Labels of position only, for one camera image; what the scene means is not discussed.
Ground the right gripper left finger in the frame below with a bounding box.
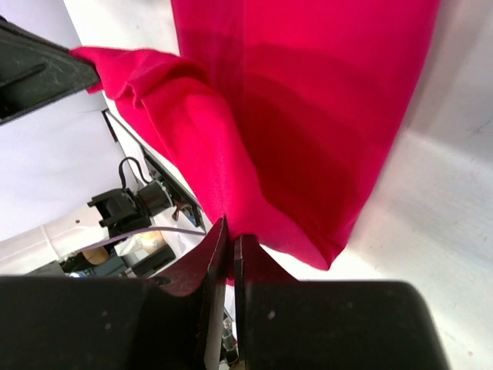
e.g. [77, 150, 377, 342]
[1, 219, 228, 369]

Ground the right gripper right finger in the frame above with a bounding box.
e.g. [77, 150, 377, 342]
[234, 235, 449, 369]

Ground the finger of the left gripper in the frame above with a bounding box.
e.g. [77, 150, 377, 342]
[1, 18, 100, 125]

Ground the red t shirt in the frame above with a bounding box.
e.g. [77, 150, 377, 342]
[73, 1, 439, 270]

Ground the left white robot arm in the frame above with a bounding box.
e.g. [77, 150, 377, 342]
[1, 91, 123, 275]

